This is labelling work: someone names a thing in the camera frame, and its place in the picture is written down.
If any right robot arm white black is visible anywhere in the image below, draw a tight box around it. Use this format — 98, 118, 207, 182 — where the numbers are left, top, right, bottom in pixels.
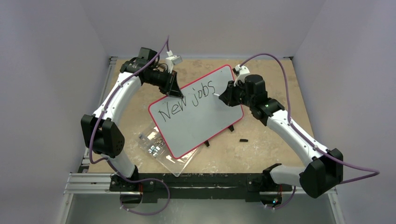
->
219, 75, 344, 198

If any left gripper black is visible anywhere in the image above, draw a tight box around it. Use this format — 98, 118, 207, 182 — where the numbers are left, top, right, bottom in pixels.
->
145, 68, 183, 98

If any pink framed whiteboard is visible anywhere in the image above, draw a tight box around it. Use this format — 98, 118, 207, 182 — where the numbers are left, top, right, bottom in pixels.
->
148, 64, 244, 159

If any clear plastic screw box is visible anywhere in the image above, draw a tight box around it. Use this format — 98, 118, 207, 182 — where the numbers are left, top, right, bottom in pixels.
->
138, 122, 199, 177

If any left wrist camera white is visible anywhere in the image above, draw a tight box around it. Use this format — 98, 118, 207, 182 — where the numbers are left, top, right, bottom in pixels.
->
165, 50, 183, 72

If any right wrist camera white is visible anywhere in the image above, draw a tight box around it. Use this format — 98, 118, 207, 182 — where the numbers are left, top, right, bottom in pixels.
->
233, 64, 250, 86

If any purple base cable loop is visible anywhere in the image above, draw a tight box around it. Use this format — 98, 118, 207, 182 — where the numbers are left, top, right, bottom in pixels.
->
120, 176, 171, 217

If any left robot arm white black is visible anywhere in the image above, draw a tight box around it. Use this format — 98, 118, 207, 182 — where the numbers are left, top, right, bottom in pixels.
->
81, 47, 183, 191

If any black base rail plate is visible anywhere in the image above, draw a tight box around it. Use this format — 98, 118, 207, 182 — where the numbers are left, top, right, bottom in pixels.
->
109, 173, 292, 203

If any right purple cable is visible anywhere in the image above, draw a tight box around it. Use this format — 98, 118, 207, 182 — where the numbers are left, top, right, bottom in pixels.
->
240, 53, 381, 185

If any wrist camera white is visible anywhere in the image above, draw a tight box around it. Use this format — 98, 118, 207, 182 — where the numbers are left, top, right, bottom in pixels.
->
165, 50, 183, 72
233, 64, 250, 86

